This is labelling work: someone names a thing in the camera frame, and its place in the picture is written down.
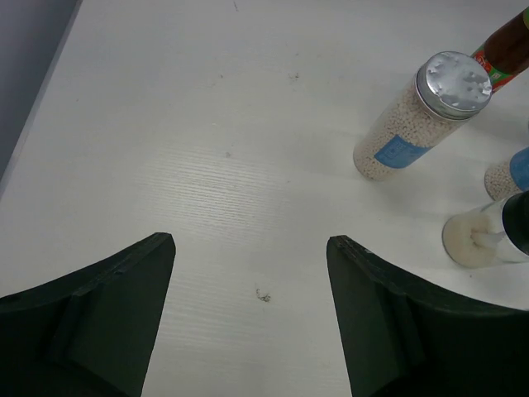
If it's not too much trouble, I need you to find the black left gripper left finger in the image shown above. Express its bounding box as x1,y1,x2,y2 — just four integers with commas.
1,232,176,396

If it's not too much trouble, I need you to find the silver lid jar blue label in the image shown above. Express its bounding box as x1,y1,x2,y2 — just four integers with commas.
353,51,493,181

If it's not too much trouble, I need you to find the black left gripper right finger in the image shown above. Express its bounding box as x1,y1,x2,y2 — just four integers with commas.
326,236,528,396

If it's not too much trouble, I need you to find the red sauce bottle yellow cap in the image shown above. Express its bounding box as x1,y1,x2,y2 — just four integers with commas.
471,7,529,93

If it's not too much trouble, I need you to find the black cap white powder jar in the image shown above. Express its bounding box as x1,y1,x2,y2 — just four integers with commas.
441,192,528,269

